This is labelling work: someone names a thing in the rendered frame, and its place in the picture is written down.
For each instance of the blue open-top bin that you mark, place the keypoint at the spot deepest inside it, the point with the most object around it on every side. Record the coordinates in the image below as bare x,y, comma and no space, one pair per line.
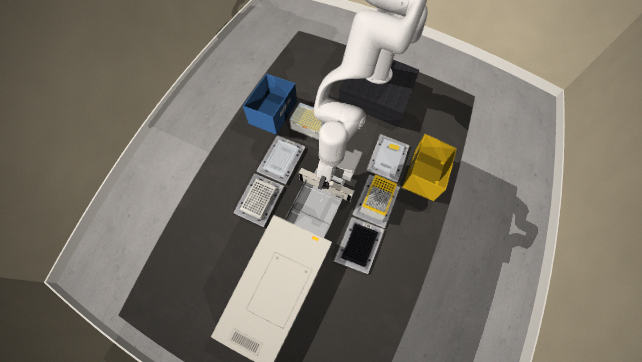
266,98

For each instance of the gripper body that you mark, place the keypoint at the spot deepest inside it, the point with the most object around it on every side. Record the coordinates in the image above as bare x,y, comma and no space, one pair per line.
326,170

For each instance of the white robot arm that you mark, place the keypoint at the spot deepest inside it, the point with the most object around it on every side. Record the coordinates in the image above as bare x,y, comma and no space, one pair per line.
371,33

